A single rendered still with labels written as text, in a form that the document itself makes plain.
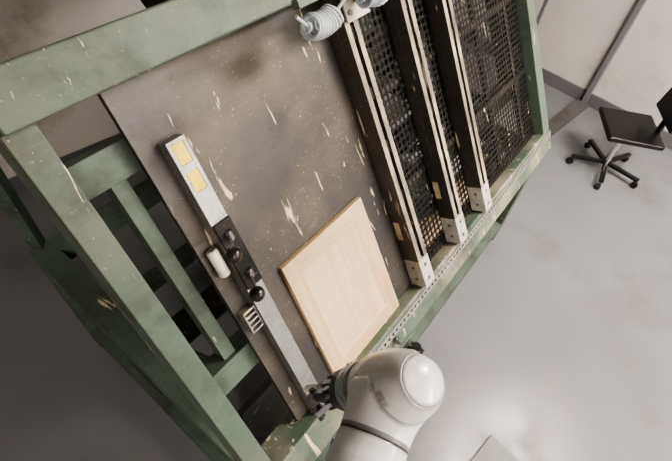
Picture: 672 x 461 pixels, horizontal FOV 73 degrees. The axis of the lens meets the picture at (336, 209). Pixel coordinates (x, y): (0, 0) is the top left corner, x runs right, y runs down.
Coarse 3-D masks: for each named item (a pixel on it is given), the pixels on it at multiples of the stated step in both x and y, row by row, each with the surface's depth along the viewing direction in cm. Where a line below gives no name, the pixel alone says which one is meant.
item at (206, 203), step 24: (168, 144) 98; (192, 168) 102; (192, 192) 103; (216, 216) 108; (216, 240) 111; (240, 288) 120; (264, 288) 121; (264, 312) 122; (288, 336) 129; (288, 360) 130
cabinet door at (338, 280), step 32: (352, 224) 146; (320, 256) 138; (352, 256) 149; (288, 288) 132; (320, 288) 140; (352, 288) 150; (384, 288) 163; (320, 320) 141; (352, 320) 152; (384, 320) 165; (352, 352) 154
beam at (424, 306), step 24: (528, 144) 240; (528, 168) 234; (480, 216) 202; (480, 240) 205; (432, 264) 184; (456, 264) 192; (408, 288) 177; (432, 288) 180; (384, 336) 161; (336, 408) 146; (288, 432) 140; (312, 432) 140; (288, 456) 133; (312, 456) 141
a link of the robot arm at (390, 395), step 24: (360, 360) 71; (384, 360) 63; (408, 360) 61; (432, 360) 64; (360, 384) 65; (384, 384) 61; (408, 384) 59; (432, 384) 60; (360, 408) 62; (384, 408) 61; (408, 408) 59; (432, 408) 60; (384, 432) 60; (408, 432) 61
